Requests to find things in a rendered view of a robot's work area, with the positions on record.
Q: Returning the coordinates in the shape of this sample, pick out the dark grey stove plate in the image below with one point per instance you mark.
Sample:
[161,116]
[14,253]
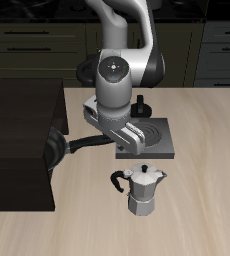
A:
[160,141]

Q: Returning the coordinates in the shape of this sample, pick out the round black stove knob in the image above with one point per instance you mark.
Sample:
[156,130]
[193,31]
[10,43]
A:
[141,108]

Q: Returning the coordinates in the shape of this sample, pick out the dark kitchen cupboards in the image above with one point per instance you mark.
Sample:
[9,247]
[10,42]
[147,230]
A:
[43,50]

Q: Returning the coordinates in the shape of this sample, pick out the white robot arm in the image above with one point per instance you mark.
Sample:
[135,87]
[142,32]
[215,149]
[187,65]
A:
[115,90]

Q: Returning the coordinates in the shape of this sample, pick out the silver moka pot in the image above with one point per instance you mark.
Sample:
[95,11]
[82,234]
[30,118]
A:
[142,190]

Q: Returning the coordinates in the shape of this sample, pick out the grey kitchen cupboard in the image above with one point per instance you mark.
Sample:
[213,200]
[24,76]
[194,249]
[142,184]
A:
[220,56]

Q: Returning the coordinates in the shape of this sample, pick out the black frying pan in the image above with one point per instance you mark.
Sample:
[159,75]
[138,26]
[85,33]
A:
[56,150]

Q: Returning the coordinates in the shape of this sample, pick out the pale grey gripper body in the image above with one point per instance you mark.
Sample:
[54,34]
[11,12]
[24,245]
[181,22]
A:
[127,139]

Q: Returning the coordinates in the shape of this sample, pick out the dark wooden cabinet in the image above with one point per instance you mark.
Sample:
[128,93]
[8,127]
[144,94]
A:
[18,133]

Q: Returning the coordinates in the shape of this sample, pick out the black kitchen countertop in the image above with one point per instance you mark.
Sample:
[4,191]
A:
[37,11]

